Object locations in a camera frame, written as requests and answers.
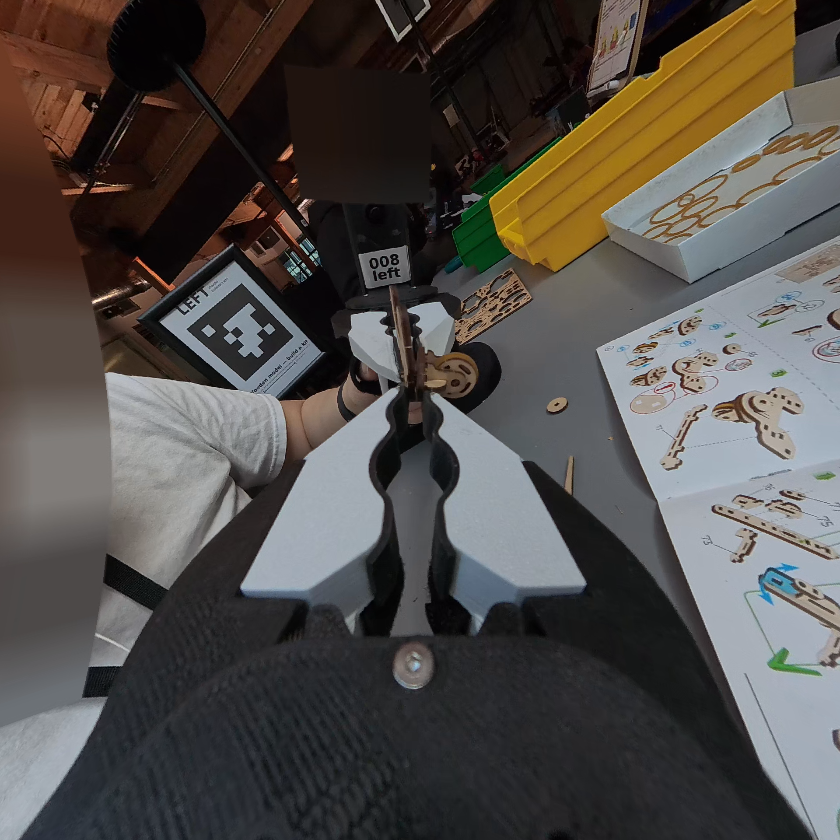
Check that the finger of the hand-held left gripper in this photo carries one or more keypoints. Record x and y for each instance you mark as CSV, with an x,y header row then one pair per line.
x,y
367,341
434,328

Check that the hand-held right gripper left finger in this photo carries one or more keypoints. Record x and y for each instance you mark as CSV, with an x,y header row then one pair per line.
x,y
315,525

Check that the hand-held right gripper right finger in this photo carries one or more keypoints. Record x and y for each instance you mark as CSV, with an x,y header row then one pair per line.
x,y
505,525

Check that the wooden model wheel assembly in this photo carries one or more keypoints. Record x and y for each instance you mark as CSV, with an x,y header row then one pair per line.
x,y
453,379

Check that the person's left forearm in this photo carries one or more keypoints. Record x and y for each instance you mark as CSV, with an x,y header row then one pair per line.
x,y
315,420

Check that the laser-cut wooden parts sheet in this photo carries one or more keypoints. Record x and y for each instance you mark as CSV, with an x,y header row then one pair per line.
x,y
492,305

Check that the person's left hand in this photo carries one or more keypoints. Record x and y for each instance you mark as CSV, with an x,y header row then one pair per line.
x,y
371,397

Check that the thin wooden stick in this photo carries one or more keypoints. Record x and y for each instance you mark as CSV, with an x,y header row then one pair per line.
x,y
569,476

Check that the green plastic bin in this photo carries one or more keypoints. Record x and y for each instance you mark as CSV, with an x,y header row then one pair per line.
x,y
476,236

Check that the black framed marker sign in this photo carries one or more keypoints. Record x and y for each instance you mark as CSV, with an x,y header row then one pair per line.
x,y
243,328

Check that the small round wooden disc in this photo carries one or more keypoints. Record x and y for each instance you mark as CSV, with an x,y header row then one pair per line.
x,y
557,405

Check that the hanging black framed panel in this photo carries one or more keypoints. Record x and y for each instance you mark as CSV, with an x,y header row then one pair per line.
x,y
401,16

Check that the yellow plastic bin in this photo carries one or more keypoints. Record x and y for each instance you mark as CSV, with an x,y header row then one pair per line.
x,y
623,151

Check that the assembly instruction booklet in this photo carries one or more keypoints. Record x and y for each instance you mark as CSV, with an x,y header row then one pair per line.
x,y
754,446

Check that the white cardboard tray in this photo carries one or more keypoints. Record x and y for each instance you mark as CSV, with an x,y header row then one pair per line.
x,y
715,256

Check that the standing paper sign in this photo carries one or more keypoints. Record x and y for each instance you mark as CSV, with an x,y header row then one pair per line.
x,y
613,46

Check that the black round ceiling fixture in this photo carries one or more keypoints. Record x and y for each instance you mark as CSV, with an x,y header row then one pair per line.
x,y
157,39

